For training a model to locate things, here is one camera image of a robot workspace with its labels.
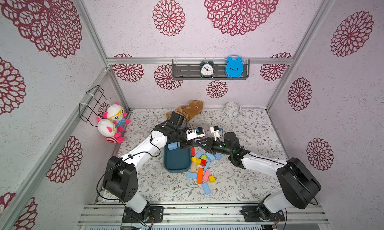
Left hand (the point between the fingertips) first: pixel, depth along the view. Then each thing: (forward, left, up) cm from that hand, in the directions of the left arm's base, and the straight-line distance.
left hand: (194, 141), depth 82 cm
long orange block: (-13, -3, -17) cm, 22 cm away
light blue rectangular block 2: (0, -3, -16) cm, 17 cm away
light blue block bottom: (-2, -14, -15) cm, 21 cm away
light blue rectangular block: (-5, +8, +5) cm, 10 cm away
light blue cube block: (+4, +15, -14) cm, 21 cm away
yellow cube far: (-16, -10, -15) cm, 24 cm away
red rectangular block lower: (+1, +1, -15) cm, 15 cm away
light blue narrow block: (-8, -7, -15) cm, 18 cm away
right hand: (-2, -1, +2) cm, 3 cm away
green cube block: (-2, -6, -15) cm, 16 cm away
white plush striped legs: (+6, +49, +3) cm, 49 cm away
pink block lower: (-15, -6, -16) cm, 22 cm away
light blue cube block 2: (-2, -10, -14) cm, 17 cm away
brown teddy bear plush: (+33, +1, -9) cm, 35 cm away
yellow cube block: (-4, +1, -14) cm, 15 cm away
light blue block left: (-13, +2, -16) cm, 21 cm away
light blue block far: (-21, -6, -16) cm, 27 cm away
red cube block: (-5, -5, -17) cm, 18 cm away
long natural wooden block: (-9, +1, -15) cm, 17 cm away
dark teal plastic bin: (-5, +10, -15) cm, 19 cm away
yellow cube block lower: (-6, -2, -14) cm, 16 cm away
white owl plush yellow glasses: (+19, +49, +1) cm, 53 cm away
